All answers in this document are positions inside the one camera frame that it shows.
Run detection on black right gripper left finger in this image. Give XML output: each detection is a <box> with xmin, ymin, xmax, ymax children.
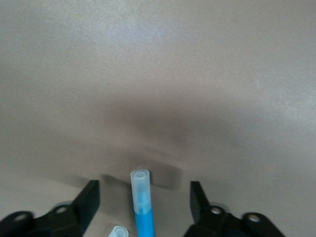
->
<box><xmin>0</xmin><ymin>180</ymin><xmax>100</xmax><ymax>237</ymax></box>

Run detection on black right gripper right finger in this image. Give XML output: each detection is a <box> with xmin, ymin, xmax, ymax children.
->
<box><xmin>187</xmin><ymin>181</ymin><xmax>287</xmax><ymax>237</ymax></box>

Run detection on blue marker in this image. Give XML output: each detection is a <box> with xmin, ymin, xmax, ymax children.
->
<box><xmin>130</xmin><ymin>169</ymin><xmax>155</xmax><ymax>237</ymax></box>

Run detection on purple marker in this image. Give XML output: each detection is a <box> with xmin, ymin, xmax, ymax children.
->
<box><xmin>107</xmin><ymin>225</ymin><xmax>129</xmax><ymax>237</ymax></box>

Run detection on brown table cover sheet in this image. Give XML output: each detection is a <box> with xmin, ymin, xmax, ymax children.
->
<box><xmin>0</xmin><ymin>0</ymin><xmax>316</xmax><ymax>237</ymax></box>

